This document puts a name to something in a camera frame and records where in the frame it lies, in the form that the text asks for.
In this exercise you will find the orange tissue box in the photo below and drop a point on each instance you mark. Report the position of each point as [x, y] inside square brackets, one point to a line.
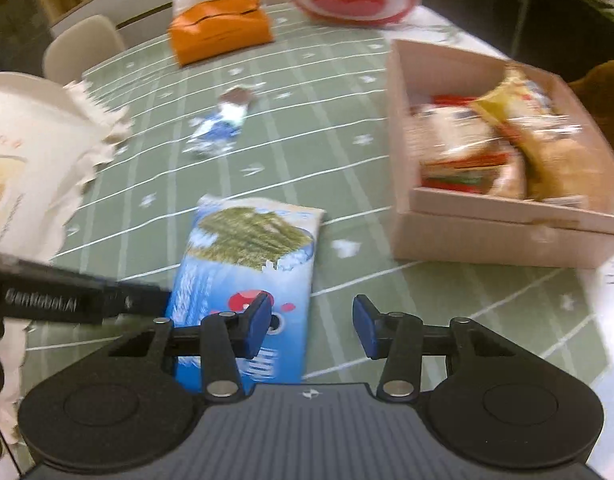
[219, 27]

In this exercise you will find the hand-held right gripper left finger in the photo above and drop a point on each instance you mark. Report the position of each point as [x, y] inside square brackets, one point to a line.
[259, 322]

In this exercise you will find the small blue-white packet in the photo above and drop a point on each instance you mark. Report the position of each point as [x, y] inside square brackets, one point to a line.
[224, 117]

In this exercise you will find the blue seaweed snack packet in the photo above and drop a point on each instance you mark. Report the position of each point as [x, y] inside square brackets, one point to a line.
[247, 260]

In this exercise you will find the red spicy snack packet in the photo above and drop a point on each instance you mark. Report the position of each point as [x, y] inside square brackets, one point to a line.
[462, 177]

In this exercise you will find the clear rice cracker packet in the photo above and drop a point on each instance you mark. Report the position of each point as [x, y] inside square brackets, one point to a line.
[462, 145]

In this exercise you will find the green checked tablecloth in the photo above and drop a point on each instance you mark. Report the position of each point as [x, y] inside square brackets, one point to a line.
[297, 150]

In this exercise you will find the pink cardboard box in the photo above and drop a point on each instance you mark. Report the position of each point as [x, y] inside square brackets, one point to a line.
[487, 230]

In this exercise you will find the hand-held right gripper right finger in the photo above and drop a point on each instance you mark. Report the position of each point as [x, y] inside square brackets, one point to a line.
[364, 324]

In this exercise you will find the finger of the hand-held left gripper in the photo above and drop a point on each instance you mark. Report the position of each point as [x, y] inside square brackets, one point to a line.
[137, 300]

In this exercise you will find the gold-brown snack packet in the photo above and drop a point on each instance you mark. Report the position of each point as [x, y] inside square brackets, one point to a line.
[542, 140]

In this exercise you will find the white jagged-edge paper bag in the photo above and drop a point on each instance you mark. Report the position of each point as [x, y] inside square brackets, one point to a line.
[32, 160]

